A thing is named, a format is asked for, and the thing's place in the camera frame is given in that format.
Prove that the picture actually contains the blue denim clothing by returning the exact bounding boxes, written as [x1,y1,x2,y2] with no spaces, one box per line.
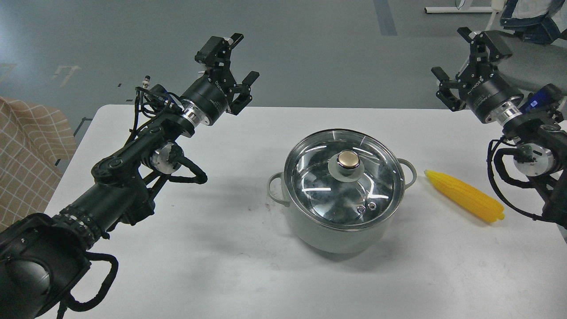
[500,0,567,44]

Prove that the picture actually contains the glass pot lid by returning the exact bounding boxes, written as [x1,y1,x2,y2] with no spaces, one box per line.
[281,129,416,230]

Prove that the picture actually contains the yellow corn cob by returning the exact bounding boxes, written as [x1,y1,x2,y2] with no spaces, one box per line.
[424,170,505,223]

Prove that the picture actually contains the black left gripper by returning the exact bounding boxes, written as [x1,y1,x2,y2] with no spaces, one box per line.
[181,33,260,126]

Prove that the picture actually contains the white desk frame base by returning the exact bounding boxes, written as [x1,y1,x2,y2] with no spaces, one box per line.
[423,0,505,14]

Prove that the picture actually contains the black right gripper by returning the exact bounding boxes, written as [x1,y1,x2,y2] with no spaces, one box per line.
[431,27,524,124]

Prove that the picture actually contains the grey office chair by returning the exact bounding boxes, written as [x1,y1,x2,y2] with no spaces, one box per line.
[493,30,567,94]

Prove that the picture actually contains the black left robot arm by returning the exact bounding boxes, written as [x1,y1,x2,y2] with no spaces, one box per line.
[0,33,259,319]

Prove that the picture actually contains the beige checkered cloth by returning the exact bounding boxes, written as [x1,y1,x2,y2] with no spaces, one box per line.
[0,97,77,230]

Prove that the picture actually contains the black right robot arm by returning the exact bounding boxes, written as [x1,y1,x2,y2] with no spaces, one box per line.
[431,27,567,227]

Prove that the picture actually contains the grey steel cooking pot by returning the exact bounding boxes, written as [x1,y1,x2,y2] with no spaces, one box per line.
[267,128,417,254]

